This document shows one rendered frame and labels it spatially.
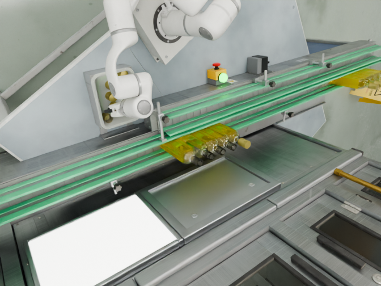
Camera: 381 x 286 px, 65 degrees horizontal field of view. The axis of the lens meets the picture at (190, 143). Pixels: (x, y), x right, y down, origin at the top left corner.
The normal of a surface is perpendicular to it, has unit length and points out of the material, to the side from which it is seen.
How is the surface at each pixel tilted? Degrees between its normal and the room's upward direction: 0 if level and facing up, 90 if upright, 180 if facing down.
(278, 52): 0
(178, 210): 90
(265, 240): 90
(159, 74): 0
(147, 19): 4
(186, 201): 90
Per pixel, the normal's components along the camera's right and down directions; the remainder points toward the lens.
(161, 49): 0.62, 0.29
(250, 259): -0.07, -0.88
